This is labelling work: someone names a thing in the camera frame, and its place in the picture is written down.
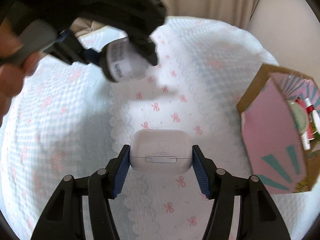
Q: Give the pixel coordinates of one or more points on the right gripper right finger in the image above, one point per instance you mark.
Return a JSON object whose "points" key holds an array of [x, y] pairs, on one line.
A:
{"points": [[217, 185]]}

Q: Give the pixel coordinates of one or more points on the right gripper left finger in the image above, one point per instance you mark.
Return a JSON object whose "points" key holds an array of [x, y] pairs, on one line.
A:
{"points": [[105, 185]]}

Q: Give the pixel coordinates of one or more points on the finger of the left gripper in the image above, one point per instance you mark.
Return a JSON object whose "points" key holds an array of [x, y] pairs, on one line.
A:
{"points": [[69, 49], [143, 44]]}

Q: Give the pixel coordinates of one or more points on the small black-lidded white jar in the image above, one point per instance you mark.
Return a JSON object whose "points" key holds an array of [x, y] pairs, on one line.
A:
{"points": [[120, 62]]}

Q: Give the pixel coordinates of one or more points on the white earbuds case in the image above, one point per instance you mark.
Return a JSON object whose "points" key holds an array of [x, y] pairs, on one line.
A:
{"points": [[159, 151]]}

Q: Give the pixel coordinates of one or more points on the green-lidded jar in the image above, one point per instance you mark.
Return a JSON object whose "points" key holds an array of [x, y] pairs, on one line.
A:
{"points": [[299, 115]]}

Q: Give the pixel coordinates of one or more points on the person's left hand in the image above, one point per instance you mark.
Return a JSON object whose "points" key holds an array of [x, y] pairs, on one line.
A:
{"points": [[13, 76]]}

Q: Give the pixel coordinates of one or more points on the cardboard box with pink lining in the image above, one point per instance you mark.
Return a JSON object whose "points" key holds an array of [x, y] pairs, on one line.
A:
{"points": [[283, 159]]}

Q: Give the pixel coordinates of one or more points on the red rectangular box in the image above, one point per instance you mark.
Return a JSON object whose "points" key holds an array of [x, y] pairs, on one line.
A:
{"points": [[302, 104]]}

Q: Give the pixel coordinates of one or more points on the small white bottle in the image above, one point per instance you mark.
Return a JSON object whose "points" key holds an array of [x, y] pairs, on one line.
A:
{"points": [[314, 120]]}

